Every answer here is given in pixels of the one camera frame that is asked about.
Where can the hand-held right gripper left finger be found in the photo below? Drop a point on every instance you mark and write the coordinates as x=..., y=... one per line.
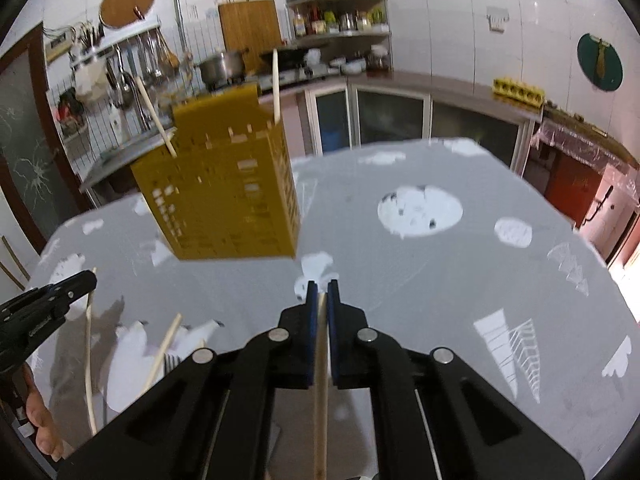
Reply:
x=310, y=330

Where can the kitchen counter cabinet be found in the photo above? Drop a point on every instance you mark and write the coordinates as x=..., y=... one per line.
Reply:
x=450, y=85

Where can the white soap bottle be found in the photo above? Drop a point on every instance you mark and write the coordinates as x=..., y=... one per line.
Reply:
x=117, y=125

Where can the yellow egg carton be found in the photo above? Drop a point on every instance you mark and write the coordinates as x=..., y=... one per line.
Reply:
x=517, y=91

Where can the wall utensil rack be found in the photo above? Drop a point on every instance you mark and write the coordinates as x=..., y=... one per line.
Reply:
x=120, y=35

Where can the white wall socket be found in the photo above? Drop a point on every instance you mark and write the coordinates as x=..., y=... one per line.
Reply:
x=497, y=19

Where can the brown framed glass door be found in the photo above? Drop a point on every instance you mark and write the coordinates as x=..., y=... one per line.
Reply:
x=25, y=135

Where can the round wooden cutting board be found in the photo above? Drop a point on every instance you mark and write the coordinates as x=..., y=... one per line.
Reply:
x=125, y=2

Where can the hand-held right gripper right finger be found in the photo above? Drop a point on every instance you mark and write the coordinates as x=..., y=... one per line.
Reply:
x=335, y=330

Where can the plastic covered red cabinet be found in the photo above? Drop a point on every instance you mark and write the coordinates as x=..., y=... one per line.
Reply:
x=570, y=185

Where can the black wok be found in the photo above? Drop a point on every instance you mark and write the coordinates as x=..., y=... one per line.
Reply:
x=290, y=55

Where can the rectangular wooden cutting board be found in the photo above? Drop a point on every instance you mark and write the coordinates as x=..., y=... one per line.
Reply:
x=250, y=25

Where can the steel sink counter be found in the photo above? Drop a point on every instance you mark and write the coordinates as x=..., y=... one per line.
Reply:
x=115, y=160

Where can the yellow perforated utensil holder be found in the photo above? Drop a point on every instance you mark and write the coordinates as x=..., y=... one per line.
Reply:
x=225, y=195

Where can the person's left hand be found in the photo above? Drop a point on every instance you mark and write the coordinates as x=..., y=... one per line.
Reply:
x=45, y=425

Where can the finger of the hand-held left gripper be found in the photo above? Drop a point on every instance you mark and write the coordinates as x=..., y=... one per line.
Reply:
x=70, y=287

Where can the green round cutting board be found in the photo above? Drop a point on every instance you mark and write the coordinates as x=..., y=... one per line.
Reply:
x=587, y=60

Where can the steel cooking pot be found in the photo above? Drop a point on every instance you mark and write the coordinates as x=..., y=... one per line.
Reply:
x=222, y=65

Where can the grey printed tablecloth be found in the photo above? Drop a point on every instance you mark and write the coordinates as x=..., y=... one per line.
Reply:
x=425, y=285

